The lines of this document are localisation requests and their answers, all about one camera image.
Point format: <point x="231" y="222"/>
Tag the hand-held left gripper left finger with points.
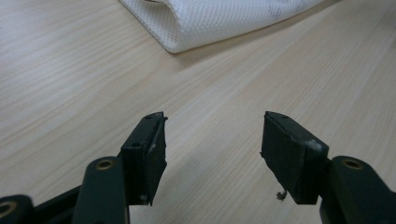
<point x="144" y="161"/>

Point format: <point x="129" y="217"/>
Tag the white textured fabric cloth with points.
<point x="218" y="21"/>

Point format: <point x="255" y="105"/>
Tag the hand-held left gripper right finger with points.
<point x="289" y="155"/>

